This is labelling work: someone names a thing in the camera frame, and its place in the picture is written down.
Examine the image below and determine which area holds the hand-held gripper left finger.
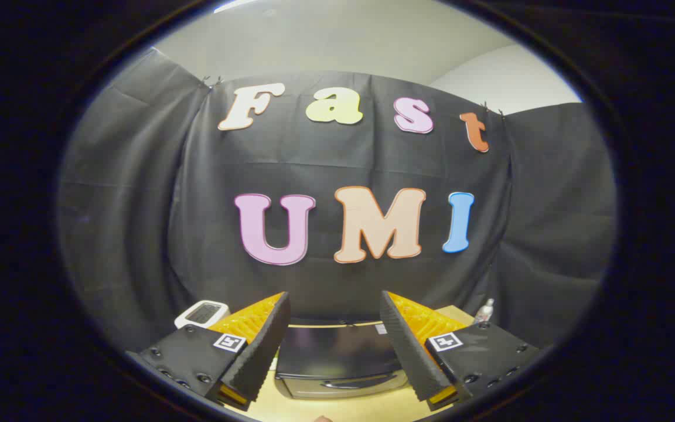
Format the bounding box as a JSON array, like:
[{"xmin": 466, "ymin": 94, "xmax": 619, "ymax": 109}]
[{"xmin": 125, "ymin": 291, "xmax": 292, "ymax": 411}]

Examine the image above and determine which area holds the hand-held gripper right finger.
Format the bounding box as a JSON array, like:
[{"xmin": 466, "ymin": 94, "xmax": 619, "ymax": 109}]
[{"xmin": 379, "ymin": 290, "xmax": 541, "ymax": 411}]

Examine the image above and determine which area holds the black toaster oven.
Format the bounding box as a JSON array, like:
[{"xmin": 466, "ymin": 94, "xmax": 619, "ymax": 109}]
[{"xmin": 273, "ymin": 319, "xmax": 411, "ymax": 401}]

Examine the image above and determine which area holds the white plastic device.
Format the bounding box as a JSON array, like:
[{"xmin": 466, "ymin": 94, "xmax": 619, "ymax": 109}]
[{"xmin": 173, "ymin": 300, "xmax": 231, "ymax": 330}]

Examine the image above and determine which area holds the white pink labelled bottle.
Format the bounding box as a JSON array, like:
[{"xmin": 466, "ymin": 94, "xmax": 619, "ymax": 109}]
[{"xmin": 473, "ymin": 298, "xmax": 495, "ymax": 325}]

